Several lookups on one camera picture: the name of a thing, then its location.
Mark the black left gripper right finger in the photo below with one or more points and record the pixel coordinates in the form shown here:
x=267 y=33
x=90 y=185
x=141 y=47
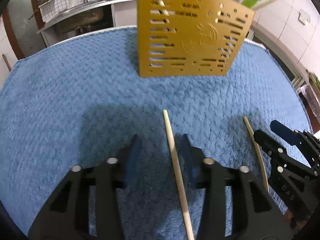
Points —
x=236 y=205

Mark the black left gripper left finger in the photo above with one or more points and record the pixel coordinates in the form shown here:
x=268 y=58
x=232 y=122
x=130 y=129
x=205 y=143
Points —
x=65 y=214

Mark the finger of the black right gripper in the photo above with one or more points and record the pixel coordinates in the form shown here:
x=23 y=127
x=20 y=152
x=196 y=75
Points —
x=278 y=153
x=304 y=141

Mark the steel kitchen sink counter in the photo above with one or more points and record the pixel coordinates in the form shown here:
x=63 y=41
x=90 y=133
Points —
x=89 y=17

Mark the bamboo chopstick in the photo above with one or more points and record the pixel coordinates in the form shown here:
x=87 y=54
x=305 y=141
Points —
x=178 y=176
x=262 y=5
x=258 y=152

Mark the blue textured cloth mat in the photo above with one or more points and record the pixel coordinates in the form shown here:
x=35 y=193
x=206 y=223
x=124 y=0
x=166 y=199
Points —
x=80 y=101

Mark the yellow perforated utensil holder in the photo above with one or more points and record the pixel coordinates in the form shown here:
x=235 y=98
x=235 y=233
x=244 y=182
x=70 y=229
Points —
x=190 y=37

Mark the white wall socket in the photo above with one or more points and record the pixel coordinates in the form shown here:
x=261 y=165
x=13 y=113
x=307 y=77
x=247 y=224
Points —
x=304 y=17

